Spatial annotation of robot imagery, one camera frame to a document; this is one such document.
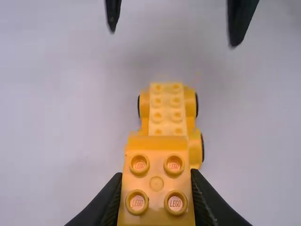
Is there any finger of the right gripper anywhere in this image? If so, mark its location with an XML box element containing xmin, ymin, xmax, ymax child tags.
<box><xmin>226</xmin><ymin>0</ymin><xmax>260</xmax><ymax>47</ymax></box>
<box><xmin>104</xmin><ymin>0</ymin><xmax>123</xmax><ymax>34</ymax></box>

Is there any yellow toy brick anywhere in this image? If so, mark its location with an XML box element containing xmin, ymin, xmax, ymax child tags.
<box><xmin>117</xmin><ymin>136</ymin><xmax>196</xmax><ymax>226</ymax></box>

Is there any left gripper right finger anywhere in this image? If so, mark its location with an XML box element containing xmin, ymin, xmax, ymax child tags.
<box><xmin>190</xmin><ymin>169</ymin><xmax>246</xmax><ymax>226</ymax></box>

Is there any yellow toy car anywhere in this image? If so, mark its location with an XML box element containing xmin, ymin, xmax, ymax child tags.
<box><xmin>136</xmin><ymin>80</ymin><xmax>205</xmax><ymax>170</ymax></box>

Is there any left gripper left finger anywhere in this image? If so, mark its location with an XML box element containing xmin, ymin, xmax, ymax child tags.
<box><xmin>63</xmin><ymin>172</ymin><xmax>123</xmax><ymax>226</ymax></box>

